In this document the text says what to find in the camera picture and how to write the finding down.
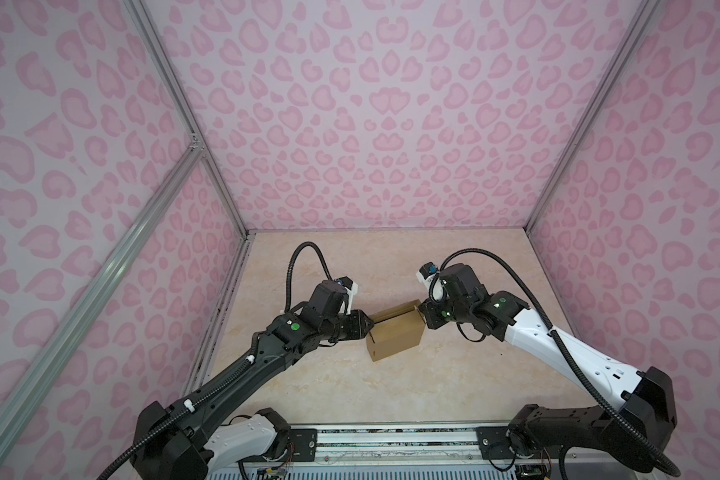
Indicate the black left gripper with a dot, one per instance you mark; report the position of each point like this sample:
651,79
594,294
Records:
360,322

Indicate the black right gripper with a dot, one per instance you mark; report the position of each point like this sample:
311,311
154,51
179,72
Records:
428,311

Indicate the brown cardboard paper box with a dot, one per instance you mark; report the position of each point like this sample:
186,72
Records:
395,330

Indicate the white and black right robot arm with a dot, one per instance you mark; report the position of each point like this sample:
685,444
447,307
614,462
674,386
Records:
634,414

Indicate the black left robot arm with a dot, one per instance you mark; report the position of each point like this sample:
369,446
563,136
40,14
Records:
191,437

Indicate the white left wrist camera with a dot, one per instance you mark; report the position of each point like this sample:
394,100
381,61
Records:
351,290

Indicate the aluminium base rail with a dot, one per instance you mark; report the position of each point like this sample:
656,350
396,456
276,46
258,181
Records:
417,451

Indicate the aluminium back right corner post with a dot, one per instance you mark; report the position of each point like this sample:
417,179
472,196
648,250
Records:
646,15

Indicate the aluminium corner post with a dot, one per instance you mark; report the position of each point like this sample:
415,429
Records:
143,22
646,15

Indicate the aluminium diagonal left wall bar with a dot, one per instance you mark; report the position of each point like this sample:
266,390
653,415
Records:
20,406

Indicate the aluminium back left corner post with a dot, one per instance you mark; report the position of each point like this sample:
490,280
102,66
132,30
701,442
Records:
143,22

